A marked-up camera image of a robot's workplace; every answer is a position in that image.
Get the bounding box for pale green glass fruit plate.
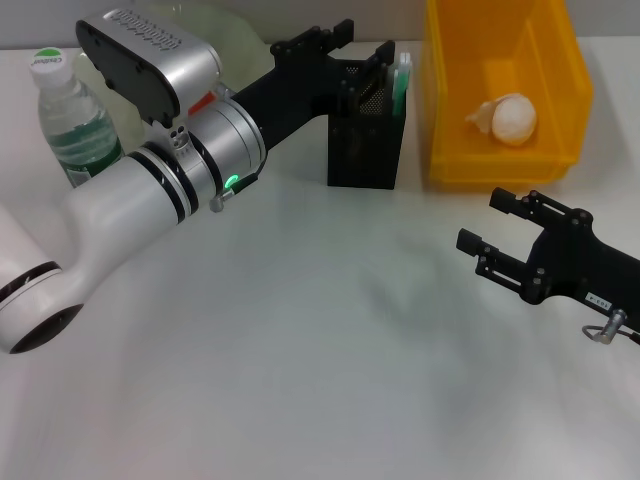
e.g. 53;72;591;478
73;0;275;151

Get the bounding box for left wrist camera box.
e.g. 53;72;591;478
74;8;224;129

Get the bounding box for white paper ball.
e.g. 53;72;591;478
464;92;540;148

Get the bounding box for right arm silver connector cable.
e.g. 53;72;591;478
581;308;640;347

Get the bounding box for mint green pen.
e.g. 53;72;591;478
392;51;415;117

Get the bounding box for left arm black plug cable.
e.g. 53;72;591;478
208;152;267;214

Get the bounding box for clear green-label water bottle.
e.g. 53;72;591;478
27;46;126;190

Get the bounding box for black mesh pen holder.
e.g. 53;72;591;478
327;58;409;191

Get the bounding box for red-orange fruit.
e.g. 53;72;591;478
188;91;220;115

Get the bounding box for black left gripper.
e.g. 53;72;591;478
234;18;397;152

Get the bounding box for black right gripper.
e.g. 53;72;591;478
454;186;640;322

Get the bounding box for yellow plastic bin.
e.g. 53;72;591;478
422;0;595;194

